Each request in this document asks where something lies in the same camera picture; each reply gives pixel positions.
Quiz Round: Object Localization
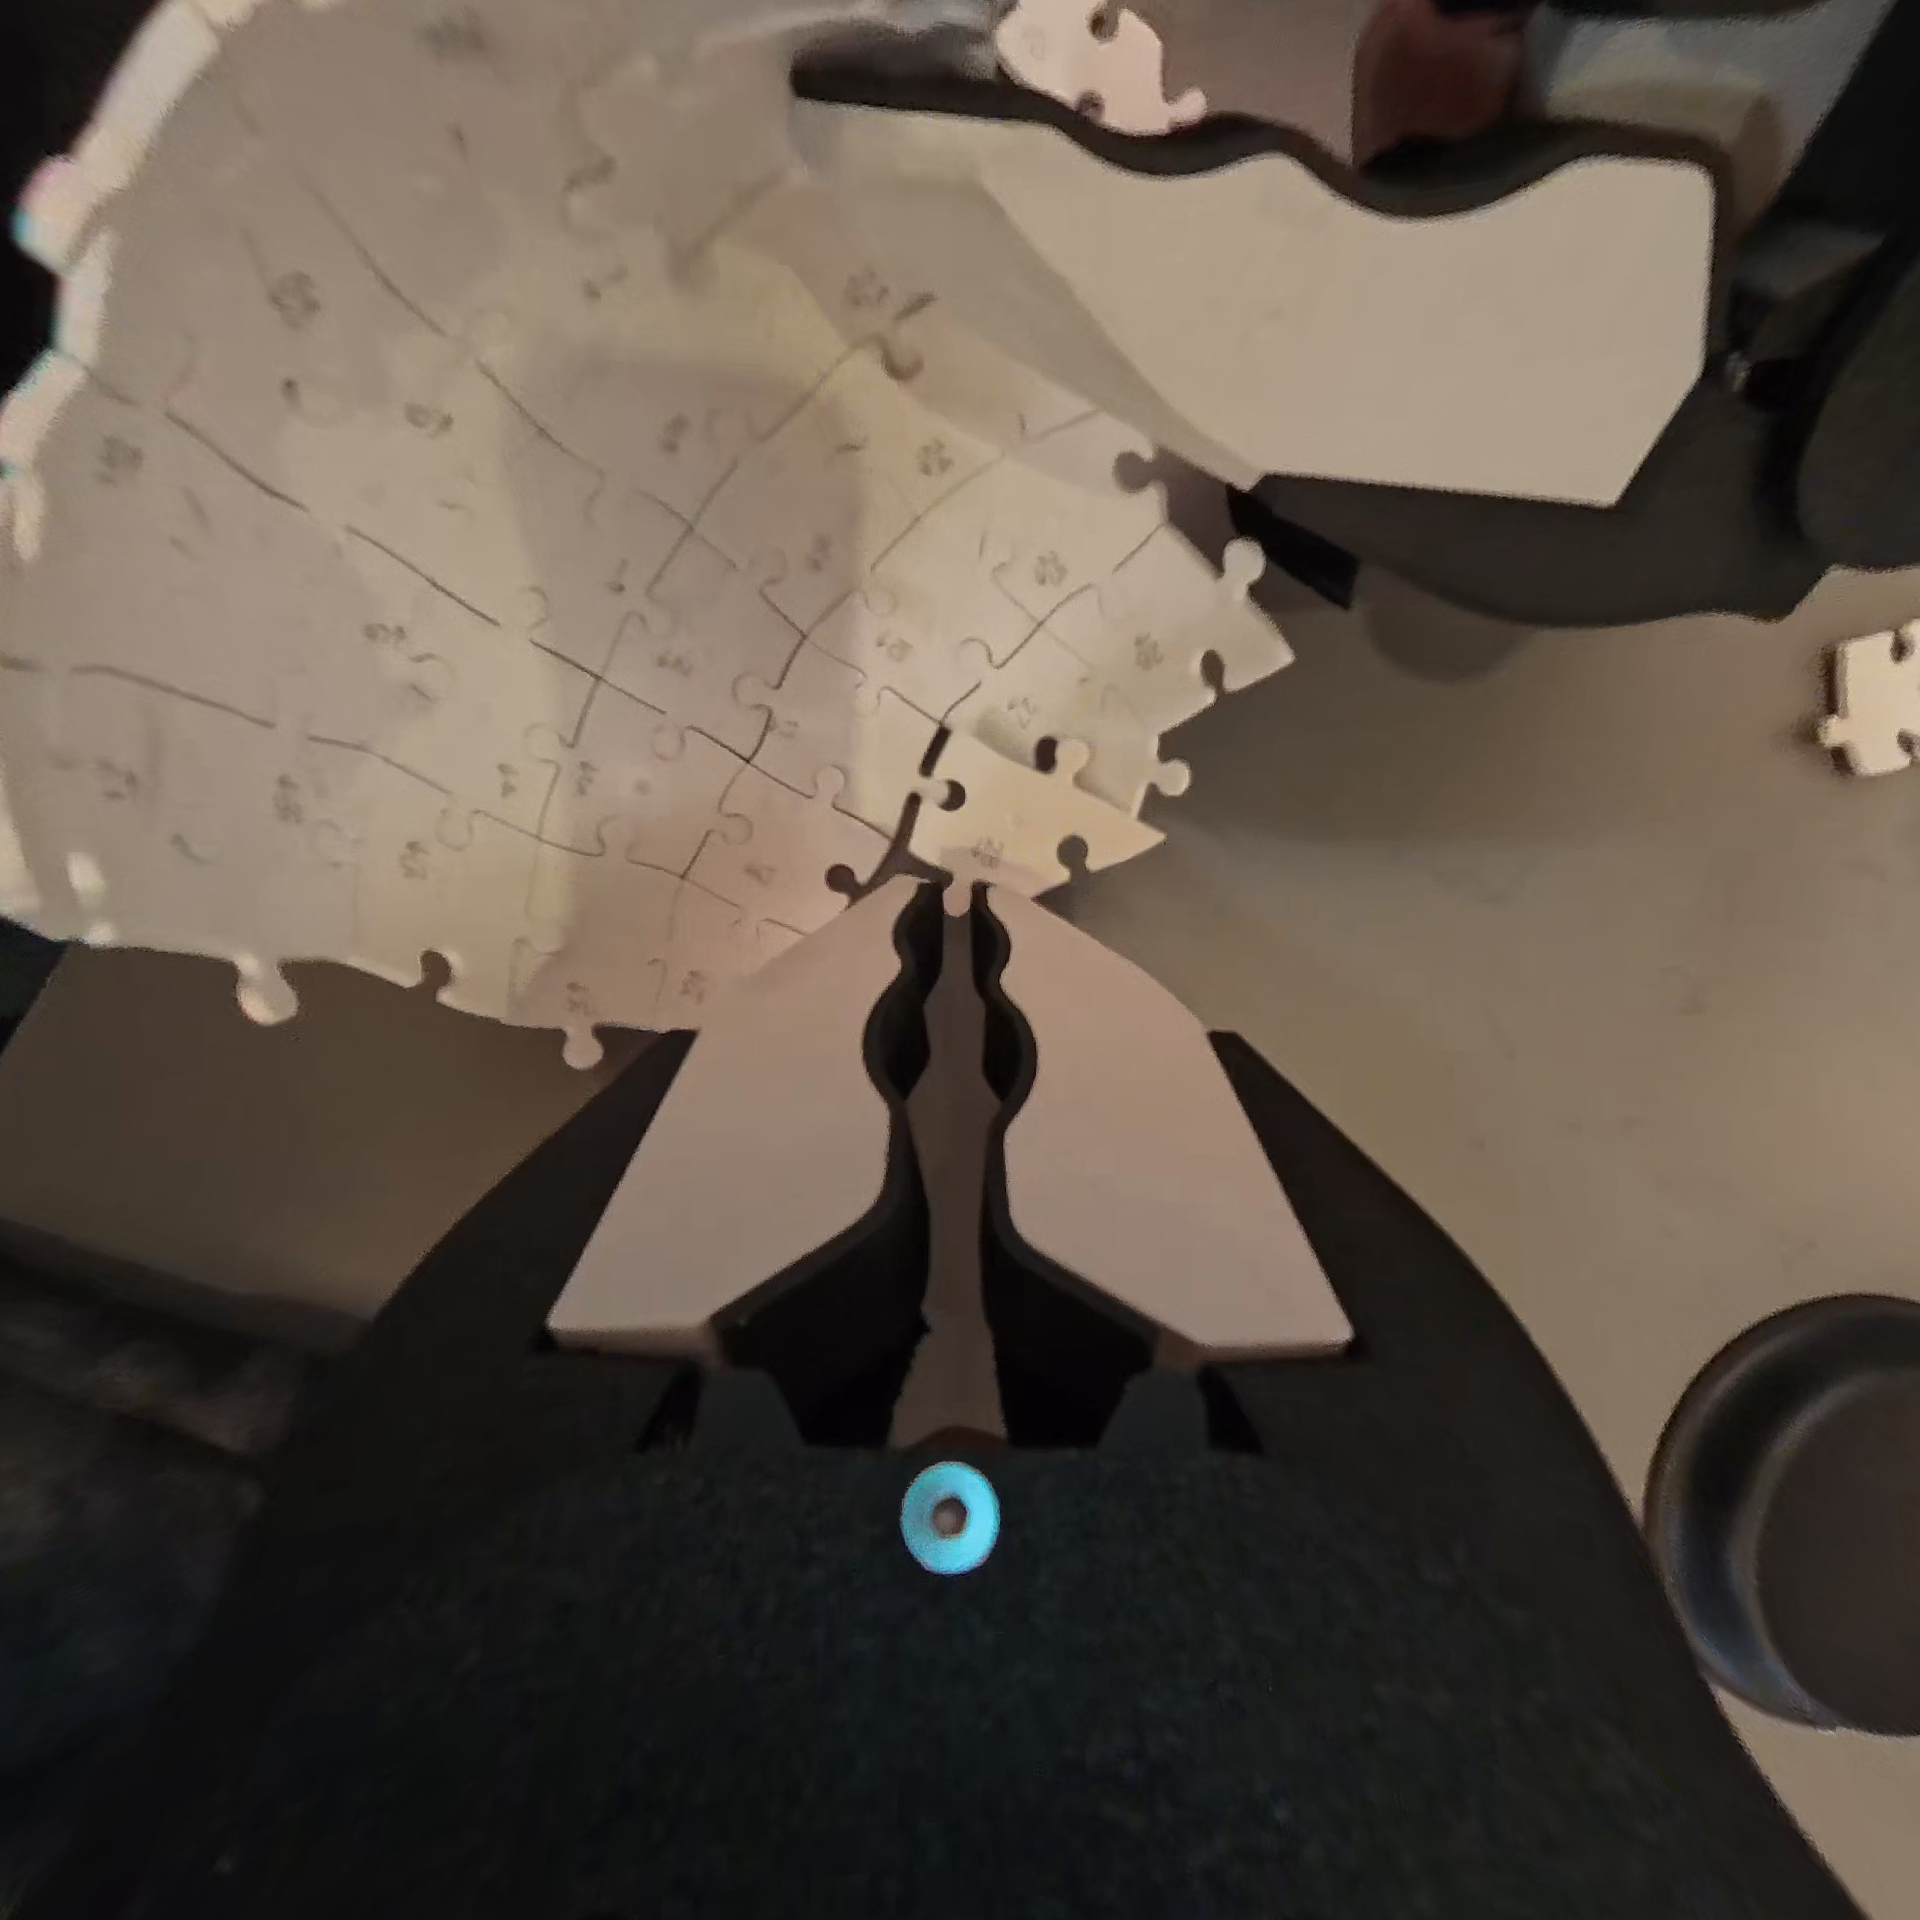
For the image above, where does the partly built puzzle ball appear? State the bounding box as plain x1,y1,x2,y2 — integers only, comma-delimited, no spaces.
0,0,1295,1069

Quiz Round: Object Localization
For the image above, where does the black ball stand ring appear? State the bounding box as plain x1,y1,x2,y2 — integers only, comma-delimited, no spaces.
1646,1293,1920,1729

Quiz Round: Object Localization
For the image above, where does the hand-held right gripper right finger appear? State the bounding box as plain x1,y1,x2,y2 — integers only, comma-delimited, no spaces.
972,884,1355,1448

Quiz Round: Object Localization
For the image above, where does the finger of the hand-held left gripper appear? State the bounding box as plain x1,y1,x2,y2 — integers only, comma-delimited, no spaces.
750,93,1721,512
791,0,1776,207

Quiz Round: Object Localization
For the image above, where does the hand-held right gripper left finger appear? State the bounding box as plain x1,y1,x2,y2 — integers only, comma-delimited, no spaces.
545,883,939,1445

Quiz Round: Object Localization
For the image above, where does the single white puzzle piece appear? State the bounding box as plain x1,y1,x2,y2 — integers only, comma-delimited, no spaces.
902,732,1168,920

